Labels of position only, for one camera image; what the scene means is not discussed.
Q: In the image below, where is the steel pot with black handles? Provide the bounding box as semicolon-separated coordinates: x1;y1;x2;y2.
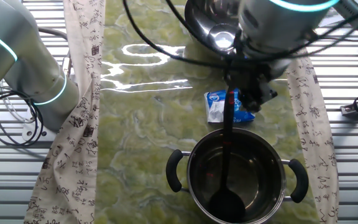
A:
165;127;310;224

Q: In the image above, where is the black base cable bundle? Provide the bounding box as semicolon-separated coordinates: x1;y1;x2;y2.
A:
0;89;45;147

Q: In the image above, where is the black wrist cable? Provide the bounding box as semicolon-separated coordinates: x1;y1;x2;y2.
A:
122;0;358;70

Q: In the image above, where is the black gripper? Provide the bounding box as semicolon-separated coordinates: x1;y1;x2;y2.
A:
224;58;278;114

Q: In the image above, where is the green marble patterned mat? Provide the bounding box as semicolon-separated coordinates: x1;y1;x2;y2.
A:
93;0;321;224

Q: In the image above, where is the grey cable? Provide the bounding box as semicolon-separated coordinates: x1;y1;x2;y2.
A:
37;26;70;42

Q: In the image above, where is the steel mixing bowl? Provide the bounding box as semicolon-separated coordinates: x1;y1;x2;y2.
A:
183;0;245;58

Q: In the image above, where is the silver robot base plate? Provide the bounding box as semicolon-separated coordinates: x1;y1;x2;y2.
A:
22;123;58;141

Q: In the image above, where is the black red-tipped tool handle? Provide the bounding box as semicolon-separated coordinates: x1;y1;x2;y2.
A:
208;88;247;224

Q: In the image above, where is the beige calligraphy cloth strip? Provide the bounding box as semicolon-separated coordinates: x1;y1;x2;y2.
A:
286;55;340;224
23;0;107;224

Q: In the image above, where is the blue tissue pack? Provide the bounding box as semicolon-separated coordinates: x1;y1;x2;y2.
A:
203;88;257;124

